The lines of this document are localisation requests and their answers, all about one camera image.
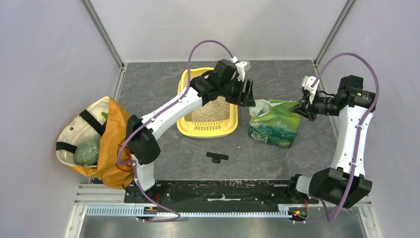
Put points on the green litter bag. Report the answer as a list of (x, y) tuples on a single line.
[(272, 122)]

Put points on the green round melon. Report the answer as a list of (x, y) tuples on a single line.
[(87, 153)]

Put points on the black plastic clip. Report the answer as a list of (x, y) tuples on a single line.
[(217, 158)]

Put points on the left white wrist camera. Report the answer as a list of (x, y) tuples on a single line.
[(242, 67)]

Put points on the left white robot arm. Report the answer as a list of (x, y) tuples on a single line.
[(227, 79)]

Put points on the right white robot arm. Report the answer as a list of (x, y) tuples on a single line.
[(345, 177)]

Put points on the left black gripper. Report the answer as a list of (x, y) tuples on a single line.
[(240, 99)]

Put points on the orange tote bag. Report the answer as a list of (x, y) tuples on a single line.
[(104, 120)]

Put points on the yellow litter box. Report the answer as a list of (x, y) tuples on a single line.
[(217, 118)]

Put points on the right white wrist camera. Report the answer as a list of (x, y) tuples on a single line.
[(309, 87)]

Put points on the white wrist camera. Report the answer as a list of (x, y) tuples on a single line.
[(242, 67), (309, 87)]

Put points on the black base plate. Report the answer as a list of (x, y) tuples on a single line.
[(211, 196)]

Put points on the aluminium frame rail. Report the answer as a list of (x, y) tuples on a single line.
[(99, 194)]

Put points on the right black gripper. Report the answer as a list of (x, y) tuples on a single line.
[(306, 108)]

